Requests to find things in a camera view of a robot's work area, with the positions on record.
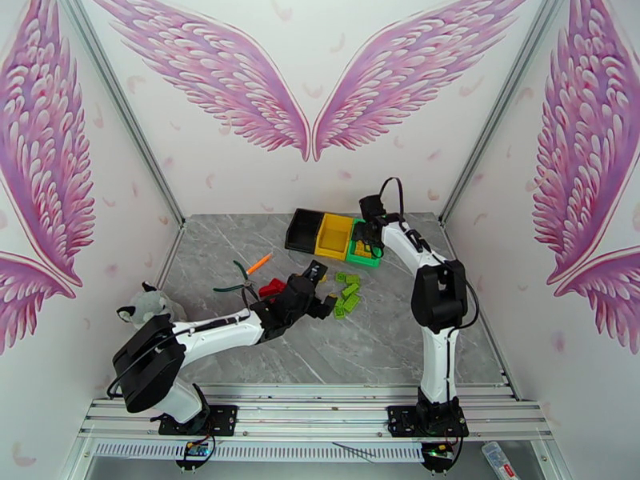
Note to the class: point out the green lego brick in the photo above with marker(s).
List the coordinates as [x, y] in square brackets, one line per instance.
[339, 304]
[352, 279]
[339, 314]
[351, 302]
[340, 277]
[350, 290]

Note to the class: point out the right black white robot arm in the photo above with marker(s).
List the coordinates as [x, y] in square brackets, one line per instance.
[435, 353]

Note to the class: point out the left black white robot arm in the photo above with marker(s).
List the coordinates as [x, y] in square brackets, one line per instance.
[215, 334]

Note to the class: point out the green plastic bin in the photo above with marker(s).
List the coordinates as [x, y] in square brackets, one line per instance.
[362, 262]

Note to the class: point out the yellow plastic bin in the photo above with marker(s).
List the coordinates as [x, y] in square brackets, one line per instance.
[334, 238]

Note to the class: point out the orange pen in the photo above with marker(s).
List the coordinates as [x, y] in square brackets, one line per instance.
[259, 264]

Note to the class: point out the black plastic bin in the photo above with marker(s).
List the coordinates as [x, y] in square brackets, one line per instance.
[302, 233]

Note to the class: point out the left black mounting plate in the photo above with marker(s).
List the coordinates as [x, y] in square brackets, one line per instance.
[225, 418]

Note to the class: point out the black mounting plate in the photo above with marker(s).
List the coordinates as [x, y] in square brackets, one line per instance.
[225, 418]
[400, 418]

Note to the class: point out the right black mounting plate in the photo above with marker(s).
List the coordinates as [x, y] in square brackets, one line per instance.
[400, 418]

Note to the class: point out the grey white plush husky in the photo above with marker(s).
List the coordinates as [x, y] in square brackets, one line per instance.
[150, 303]

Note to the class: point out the left small circuit board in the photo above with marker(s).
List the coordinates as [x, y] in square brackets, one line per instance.
[196, 449]

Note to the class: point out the small circuit board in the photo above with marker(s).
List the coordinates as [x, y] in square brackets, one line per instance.
[440, 449]
[196, 449]

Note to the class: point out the right small circuit board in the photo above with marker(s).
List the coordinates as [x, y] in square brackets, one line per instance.
[440, 449]

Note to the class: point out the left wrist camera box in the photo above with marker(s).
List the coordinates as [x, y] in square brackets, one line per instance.
[316, 271]

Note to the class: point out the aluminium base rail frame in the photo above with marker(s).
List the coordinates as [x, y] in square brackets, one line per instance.
[310, 413]

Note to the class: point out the left aluminium table edge rail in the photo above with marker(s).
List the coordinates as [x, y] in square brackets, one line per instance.
[170, 256]

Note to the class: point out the right aluminium frame post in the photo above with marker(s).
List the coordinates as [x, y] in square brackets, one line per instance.
[508, 93]

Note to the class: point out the aluminium frame post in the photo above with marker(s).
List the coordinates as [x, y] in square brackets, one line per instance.
[116, 96]
[508, 93]

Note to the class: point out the left aluminium frame post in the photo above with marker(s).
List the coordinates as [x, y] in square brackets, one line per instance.
[116, 96]

